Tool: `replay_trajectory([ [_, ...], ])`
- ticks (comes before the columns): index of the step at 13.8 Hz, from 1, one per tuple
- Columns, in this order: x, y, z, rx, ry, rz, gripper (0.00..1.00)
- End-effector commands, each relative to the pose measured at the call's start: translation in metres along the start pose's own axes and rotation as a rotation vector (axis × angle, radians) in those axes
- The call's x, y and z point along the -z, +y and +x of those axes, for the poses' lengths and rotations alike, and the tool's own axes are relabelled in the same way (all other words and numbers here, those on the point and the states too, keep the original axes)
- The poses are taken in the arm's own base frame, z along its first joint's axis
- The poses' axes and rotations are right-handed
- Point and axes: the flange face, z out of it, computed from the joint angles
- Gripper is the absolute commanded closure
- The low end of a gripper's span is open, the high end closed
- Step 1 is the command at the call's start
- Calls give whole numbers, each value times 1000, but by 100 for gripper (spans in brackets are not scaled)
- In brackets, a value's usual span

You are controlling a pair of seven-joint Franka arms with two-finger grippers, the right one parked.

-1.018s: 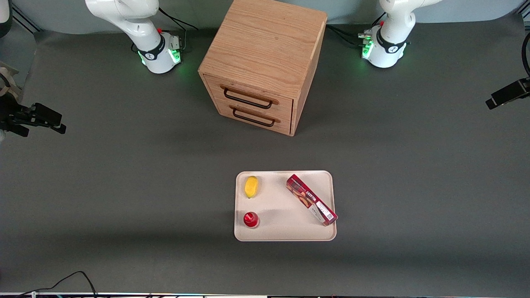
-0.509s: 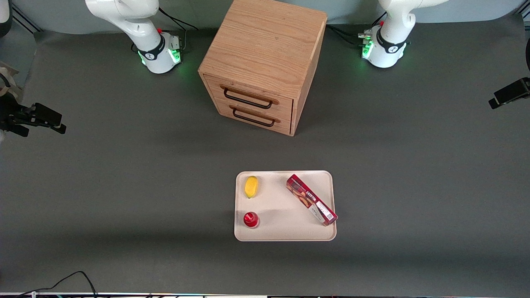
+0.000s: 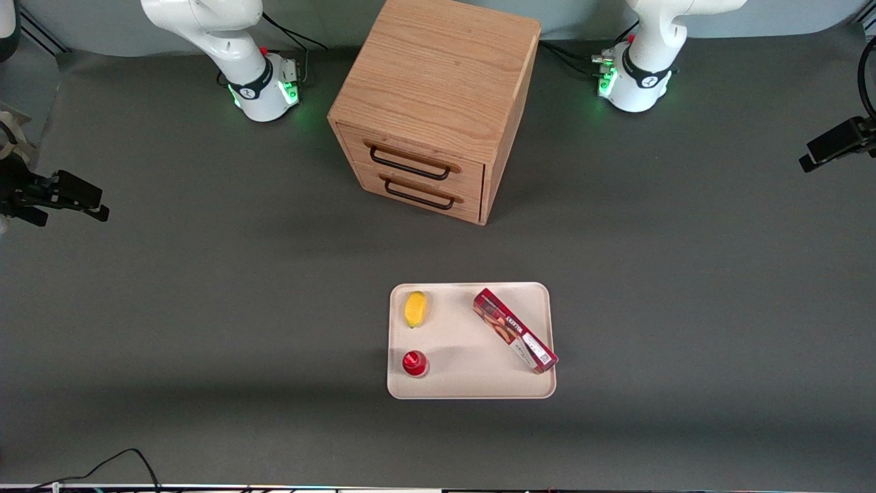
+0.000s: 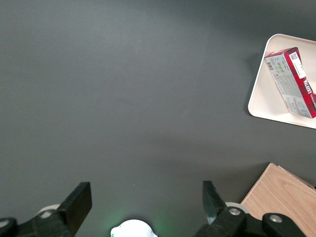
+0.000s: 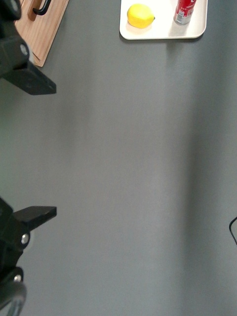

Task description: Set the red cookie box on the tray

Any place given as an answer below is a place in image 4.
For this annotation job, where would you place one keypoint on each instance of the red cookie box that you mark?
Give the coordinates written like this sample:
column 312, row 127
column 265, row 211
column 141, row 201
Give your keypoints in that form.
column 293, row 81

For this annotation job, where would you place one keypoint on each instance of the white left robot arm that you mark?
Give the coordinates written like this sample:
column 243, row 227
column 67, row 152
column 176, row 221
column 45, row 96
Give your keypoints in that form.
column 133, row 229

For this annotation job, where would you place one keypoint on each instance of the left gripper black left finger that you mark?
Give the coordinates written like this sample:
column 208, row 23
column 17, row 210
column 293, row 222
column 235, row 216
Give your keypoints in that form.
column 74, row 207

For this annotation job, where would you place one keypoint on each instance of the wooden drawer cabinet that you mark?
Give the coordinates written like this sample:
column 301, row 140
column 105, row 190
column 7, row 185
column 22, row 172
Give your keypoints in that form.
column 279, row 197

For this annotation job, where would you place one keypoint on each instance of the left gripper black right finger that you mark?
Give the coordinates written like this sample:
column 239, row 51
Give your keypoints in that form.
column 222, row 219

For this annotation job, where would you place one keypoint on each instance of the beige plastic tray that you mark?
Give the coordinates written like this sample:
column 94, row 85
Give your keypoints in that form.
column 264, row 98

